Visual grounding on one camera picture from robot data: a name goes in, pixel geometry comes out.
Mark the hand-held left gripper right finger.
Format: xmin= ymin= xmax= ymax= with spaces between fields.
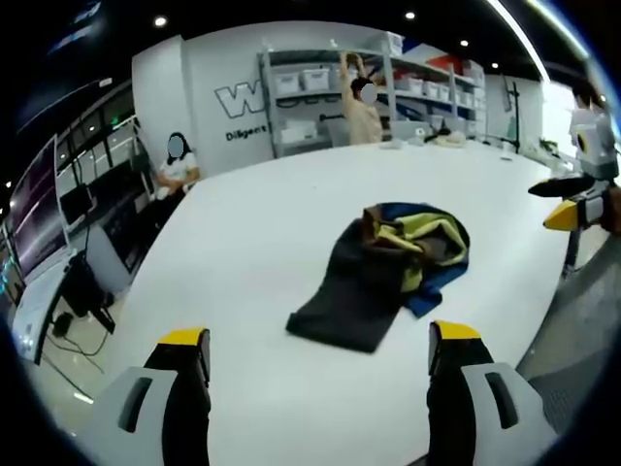
xmin=425 ymin=319 xmax=560 ymax=466

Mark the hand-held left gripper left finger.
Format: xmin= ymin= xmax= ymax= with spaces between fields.
xmin=81 ymin=327 xmax=212 ymax=466

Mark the multicoloured garment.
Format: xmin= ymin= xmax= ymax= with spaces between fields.
xmin=285 ymin=201 xmax=473 ymax=355

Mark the thin black stand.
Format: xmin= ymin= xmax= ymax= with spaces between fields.
xmin=561 ymin=227 xmax=586 ymax=281

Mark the black tripod stand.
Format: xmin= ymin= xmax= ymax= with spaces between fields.
xmin=502 ymin=76 xmax=528 ymax=152

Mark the pile of light cloth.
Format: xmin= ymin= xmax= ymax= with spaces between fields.
xmin=426 ymin=126 xmax=470 ymax=149

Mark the black office chair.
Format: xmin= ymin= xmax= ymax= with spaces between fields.
xmin=61 ymin=251 xmax=117 ymax=336

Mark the white side desk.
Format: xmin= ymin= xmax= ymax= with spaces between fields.
xmin=11 ymin=259 xmax=75 ymax=366

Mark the row of white storage boxes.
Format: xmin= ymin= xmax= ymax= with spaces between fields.
xmin=277 ymin=31 xmax=486 ymax=132

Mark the large display screen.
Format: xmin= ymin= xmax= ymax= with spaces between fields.
xmin=8 ymin=135 xmax=75 ymax=285

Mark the grey metal shelving rack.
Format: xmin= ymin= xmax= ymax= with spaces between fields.
xmin=256 ymin=46 xmax=488 ymax=159

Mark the black floor cable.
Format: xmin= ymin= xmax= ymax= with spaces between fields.
xmin=46 ymin=315 xmax=108 ymax=404

